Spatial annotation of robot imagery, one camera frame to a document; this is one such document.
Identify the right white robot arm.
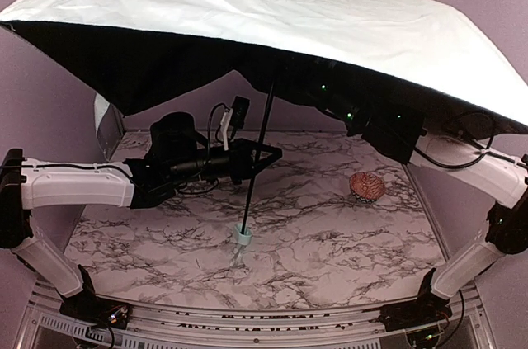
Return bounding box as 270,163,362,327
308,83,527,331

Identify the front aluminium rail base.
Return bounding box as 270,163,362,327
14,281,497,348

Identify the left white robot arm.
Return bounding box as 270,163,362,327
1,112,282,330

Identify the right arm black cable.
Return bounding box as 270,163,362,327
412,111,508,171

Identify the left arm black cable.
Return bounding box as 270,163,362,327
2,157,133,179

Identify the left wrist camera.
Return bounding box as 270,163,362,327
219,96,250,151

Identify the mint green folding umbrella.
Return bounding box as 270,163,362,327
0,0,528,267

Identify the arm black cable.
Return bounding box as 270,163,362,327
412,111,508,171
2,157,133,179

